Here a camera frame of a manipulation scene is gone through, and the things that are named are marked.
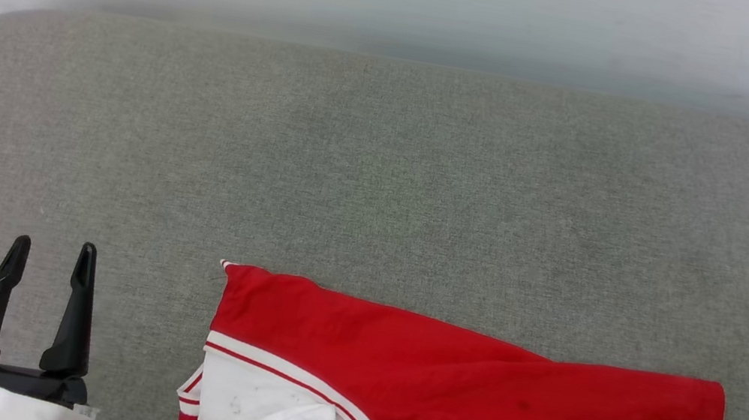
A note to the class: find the red jersey with white trim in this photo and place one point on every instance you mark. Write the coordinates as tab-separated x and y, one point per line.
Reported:
463	407

